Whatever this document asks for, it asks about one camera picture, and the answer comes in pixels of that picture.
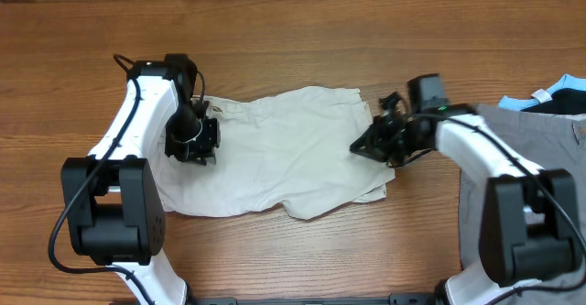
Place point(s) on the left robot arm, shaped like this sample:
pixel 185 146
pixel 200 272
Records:
pixel 113 219

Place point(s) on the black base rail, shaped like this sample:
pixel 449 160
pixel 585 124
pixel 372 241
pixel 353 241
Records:
pixel 311 301

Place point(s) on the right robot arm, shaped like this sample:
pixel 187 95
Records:
pixel 529 231

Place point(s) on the blue and black garment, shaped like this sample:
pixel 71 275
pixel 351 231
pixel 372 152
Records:
pixel 565 97

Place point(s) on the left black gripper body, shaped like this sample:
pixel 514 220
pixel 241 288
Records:
pixel 188 138

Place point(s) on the beige shorts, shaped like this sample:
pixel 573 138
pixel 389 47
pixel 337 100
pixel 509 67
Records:
pixel 291 149

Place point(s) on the grey shorts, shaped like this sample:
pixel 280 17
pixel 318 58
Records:
pixel 551 141

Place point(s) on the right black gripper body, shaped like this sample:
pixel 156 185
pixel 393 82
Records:
pixel 396 141

